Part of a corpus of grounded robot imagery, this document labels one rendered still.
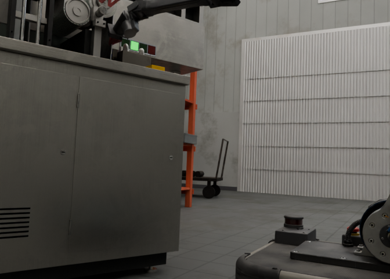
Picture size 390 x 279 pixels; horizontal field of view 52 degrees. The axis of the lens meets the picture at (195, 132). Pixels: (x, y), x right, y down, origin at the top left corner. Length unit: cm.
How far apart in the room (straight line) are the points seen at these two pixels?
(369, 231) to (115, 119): 103
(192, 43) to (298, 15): 567
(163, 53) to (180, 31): 21
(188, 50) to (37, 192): 152
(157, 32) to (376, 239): 186
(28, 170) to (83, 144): 22
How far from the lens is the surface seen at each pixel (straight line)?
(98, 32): 194
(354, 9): 809
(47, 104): 155
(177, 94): 183
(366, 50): 777
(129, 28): 184
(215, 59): 859
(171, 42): 261
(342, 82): 768
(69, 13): 196
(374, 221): 113
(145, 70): 172
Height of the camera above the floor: 49
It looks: 5 degrees up
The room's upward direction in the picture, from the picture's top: 2 degrees clockwise
